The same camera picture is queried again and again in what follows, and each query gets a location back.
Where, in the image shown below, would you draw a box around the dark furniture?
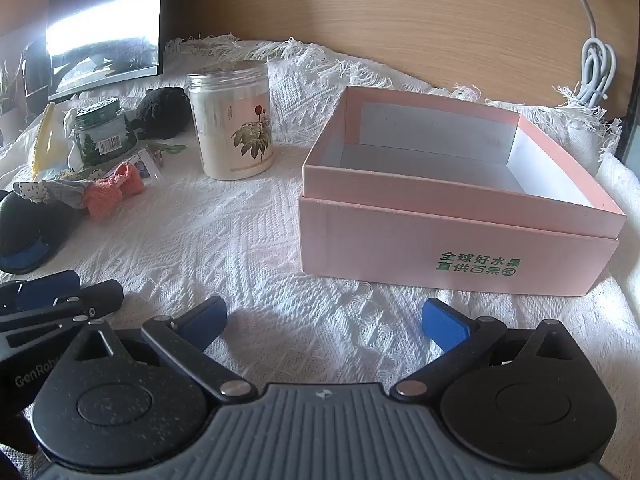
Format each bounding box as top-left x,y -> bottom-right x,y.
620,120 -> 640,161

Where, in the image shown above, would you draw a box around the yellow and white pouch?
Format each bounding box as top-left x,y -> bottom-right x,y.
30,102 -> 83,181

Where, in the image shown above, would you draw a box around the black pad with blue trim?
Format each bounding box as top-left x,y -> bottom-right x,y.
0,192 -> 83,275

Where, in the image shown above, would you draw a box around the salmon pink knit cloth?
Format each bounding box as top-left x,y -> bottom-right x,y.
82,162 -> 146,221

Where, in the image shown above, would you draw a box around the clear jar with flower label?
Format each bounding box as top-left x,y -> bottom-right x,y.
187,59 -> 276,181

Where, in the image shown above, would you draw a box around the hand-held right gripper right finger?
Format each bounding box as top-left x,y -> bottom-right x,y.
390,298 -> 576,403

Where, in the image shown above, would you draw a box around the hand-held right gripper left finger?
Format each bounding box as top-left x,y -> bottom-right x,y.
65,296 -> 256,403

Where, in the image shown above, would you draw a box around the black computer monitor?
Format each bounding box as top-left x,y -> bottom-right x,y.
45,0 -> 166,103

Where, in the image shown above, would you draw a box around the grey dotted fabric scrunchie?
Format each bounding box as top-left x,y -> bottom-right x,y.
12,170 -> 108,211

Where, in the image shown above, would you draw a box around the pink cardboard box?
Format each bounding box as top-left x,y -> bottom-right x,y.
302,86 -> 627,238

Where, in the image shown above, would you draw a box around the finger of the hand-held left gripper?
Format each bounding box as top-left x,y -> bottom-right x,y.
0,269 -> 82,311
0,281 -> 125,348

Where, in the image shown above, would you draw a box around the green lid glass jar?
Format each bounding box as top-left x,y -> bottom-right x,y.
72,97 -> 137,168

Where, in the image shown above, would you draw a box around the white power cable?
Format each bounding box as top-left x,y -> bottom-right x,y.
552,0 -> 618,106

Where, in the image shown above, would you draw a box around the photo card in clear sleeve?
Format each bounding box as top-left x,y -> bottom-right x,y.
134,149 -> 166,181

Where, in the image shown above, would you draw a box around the white lace tablecloth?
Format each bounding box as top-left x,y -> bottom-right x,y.
0,32 -> 640,461

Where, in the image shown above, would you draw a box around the black plush toy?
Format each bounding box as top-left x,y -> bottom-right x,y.
131,87 -> 193,141

